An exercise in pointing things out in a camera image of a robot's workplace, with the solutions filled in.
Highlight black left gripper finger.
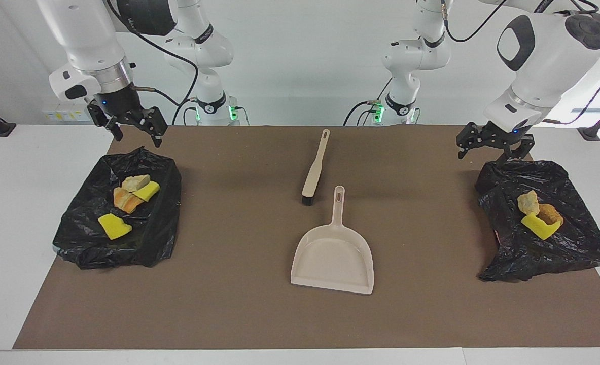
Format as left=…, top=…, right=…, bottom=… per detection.
left=456, top=123, right=484, bottom=160
left=495, top=136, right=535, bottom=165

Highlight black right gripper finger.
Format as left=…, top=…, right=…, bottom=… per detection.
left=140, top=106, right=169, bottom=148
left=87, top=100, right=124, bottom=142

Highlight pale bread chunk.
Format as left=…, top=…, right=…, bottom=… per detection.
left=517, top=191, right=540, bottom=216
left=122, top=175, right=151, bottom=192

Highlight green and yellow sponge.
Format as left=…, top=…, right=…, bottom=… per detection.
left=132, top=181, right=161, bottom=202

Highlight brown bread chunk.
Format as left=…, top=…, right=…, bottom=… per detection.
left=538, top=203, right=564, bottom=227

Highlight orange crust bread chunk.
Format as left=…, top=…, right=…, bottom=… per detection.
left=113, top=187, right=144, bottom=213

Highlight notched yellow sponge piece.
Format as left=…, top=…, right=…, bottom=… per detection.
left=98, top=213, right=132, bottom=240

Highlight beige hand brush black bristles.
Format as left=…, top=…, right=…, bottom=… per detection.
left=301, top=129, right=331, bottom=206

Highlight beige plastic dustpan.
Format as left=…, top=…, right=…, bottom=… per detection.
left=291, top=186, right=375, bottom=295

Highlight boxy black bag lined bin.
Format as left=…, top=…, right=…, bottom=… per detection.
left=52, top=147, right=182, bottom=270

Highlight crumpled black bag lined bin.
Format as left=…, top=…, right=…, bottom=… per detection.
left=475, top=160, right=600, bottom=282

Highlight brown table mat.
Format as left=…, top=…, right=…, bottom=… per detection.
left=12, top=125, right=600, bottom=349

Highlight black right base cable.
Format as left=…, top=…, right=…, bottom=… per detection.
left=172, top=98, right=199, bottom=126

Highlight black base cable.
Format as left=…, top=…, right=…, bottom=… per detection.
left=172, top=98, right=199, bottom=126
left=343, top=79, right=393, bottom=126

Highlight white wall socket box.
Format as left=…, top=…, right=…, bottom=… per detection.
left=42, top=97, right=96, bottom=122

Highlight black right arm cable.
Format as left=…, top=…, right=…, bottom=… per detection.
left=106, top=0, right=199, bottom=107

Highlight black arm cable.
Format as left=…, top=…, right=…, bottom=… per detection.
left=106, top=0, right=199, bottom=107
left=442, top=0, right=600, bottom=125

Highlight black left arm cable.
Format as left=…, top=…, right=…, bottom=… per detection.
left=442, top=0, right=600, bottom=125

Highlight black left base cable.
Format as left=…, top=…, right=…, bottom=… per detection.
left=343, top=79, right=393, bottom=126

